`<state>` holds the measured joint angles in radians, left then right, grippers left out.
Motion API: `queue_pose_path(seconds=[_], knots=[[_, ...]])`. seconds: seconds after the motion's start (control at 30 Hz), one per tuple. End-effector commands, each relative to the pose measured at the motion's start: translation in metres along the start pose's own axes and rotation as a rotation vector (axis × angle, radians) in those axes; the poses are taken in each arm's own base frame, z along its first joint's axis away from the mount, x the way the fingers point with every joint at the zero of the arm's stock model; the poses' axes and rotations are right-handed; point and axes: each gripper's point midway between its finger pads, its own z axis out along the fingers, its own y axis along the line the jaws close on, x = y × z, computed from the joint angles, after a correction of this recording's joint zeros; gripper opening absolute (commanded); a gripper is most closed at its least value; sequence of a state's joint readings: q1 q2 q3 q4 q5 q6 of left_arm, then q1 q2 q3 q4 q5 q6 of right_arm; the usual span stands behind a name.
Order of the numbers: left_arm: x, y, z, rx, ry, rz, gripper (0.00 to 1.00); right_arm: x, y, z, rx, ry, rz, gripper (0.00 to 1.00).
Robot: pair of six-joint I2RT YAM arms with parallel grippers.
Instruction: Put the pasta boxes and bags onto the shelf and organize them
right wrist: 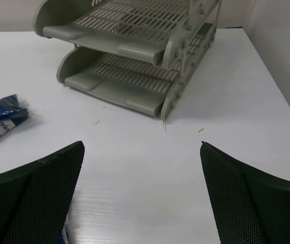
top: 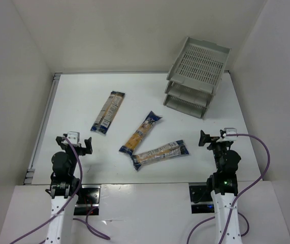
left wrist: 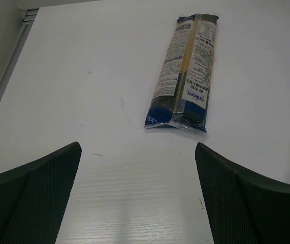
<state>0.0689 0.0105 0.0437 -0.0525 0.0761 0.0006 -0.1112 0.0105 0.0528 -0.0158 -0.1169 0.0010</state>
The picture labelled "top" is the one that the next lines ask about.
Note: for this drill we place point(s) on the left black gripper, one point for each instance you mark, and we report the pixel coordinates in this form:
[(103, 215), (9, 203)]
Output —
[(76, 148)]

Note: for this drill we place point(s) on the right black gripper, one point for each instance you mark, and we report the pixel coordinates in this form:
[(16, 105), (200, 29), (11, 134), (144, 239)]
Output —
[(213, 142)]

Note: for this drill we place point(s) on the spaghetti bag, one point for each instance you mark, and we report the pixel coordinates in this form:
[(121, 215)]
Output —
[(165, 152), (141, 132), (108, 112)]

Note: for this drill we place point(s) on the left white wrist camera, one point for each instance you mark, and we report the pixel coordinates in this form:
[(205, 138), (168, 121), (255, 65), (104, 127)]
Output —
[(73, 137)]

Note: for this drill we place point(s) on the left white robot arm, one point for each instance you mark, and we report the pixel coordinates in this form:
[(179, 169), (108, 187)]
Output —
[(66, 180)]

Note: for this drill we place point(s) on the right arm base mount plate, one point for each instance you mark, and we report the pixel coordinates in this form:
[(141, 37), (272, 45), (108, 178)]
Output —
[(200, 199)]

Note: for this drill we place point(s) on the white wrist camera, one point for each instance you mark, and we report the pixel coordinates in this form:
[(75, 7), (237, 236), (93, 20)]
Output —
[(73, 137), (230, 135)]

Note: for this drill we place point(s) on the grey three-tier tray shelf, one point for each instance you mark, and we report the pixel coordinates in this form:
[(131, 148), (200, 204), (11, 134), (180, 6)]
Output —
[(194, 77)]

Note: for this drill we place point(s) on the aluminium table edge rail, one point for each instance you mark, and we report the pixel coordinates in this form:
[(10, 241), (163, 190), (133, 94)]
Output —
[(42, 129)]

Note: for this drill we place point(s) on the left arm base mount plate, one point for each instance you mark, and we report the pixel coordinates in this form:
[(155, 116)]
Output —
[(88, 198)]

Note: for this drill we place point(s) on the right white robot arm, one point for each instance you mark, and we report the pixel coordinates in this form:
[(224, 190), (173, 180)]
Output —
[(223, 185)]

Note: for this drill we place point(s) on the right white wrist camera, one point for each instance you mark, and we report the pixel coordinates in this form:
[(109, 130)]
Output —
[(230, 135)]

